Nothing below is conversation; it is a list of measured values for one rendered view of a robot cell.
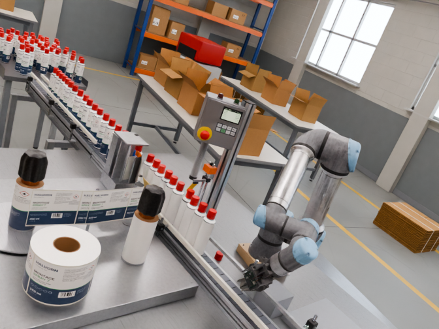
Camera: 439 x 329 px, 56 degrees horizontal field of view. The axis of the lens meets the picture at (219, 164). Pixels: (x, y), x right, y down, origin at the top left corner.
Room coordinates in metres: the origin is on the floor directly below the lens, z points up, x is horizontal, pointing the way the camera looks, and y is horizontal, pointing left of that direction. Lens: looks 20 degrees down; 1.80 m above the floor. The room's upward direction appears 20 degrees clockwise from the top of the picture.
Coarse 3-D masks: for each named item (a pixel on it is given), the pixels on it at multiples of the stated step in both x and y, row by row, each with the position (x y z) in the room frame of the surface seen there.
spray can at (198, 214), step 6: (204, 204) 1.50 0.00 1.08; (198, 210) 1.49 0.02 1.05; (204, 210) 1.49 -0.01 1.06; (198, 216) 1.48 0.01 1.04; (204, 216) 1.49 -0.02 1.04; (192, 222) 1.48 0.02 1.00; (198, 222) 1.48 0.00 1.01; (192, 228) 1.48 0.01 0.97; (198, 228) 1.48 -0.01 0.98; (186, 234) 1.49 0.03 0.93; (192, 234) 1.48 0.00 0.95; (186, 240) 1.48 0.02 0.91; (192, 240) 1.48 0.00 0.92; (192, 246) 1.48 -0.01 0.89
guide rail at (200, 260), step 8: (160, 216) 1.59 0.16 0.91; (168, 224) 1.55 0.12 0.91; (176, 232) 1.51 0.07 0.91; (184, 240) 1.47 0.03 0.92; (192, 248) 1.43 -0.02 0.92; (200, 256) 1.40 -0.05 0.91; (208, 264) 1.36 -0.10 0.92; (208, 272) 1.34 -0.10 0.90; (216, 280) 1.31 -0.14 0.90; (224, 288) 1.28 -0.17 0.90; (232, 296) 1.25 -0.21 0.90; (240, 304) 1.22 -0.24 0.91; (248, 312) 1.19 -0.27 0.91; (256, 320) 1.16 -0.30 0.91; (264, 328) 1.13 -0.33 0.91
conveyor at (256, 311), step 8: (96, 152) 2.06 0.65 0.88; (104, 160) 2.00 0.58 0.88; (168, 232) 1.54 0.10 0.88; (176, 240) 1.50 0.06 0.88; (184, 248) 1.47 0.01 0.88; (192, 256) 1.44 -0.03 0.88; (200, 264) 1.40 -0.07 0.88; (216, 272) 1.39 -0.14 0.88; (224, 280) 1.36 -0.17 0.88; (232, 288) 1.33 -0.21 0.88; (240, 296) 1.29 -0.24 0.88; (248, 304) 1.27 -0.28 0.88; (240, 312) 1.21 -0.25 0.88; (256, 312) 1.24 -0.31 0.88; (248, 320) 1.18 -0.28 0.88; (264, 320) 1.21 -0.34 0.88; (256, 328) 1.16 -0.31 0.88; (272, 328) 1.19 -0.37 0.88
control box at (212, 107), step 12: (216, 96) 1.67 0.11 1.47; (204, 108) 1.62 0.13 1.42; (216, 108) 1.62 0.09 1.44; (240, 108) 1.64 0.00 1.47; (204, 120) 1.61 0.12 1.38; (216, 120) 1.62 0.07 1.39; (240, 120) 1.64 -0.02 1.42; (216, 132) 1.63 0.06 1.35; (216, 144) 1.63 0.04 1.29; (228, 144) 1.64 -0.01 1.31
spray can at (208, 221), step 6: (210, 210) 1.46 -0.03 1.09; (210, 216) 1.46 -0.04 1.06; (204, 222) 1.45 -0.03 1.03; (210, 222) 1.45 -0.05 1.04; (204, 228) 1.45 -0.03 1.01; (210, 228) 1.45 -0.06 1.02; (198, 234) 1.46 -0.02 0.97; (204, 234) 1.45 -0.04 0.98; (210, 234) 1.47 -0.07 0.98; (198, 240) 1.45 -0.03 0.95; (204, 240) 1.45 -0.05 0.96; (198, 246) 1.45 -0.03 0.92; (204, 246) 1.46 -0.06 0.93; (198, 252) 1.45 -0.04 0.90
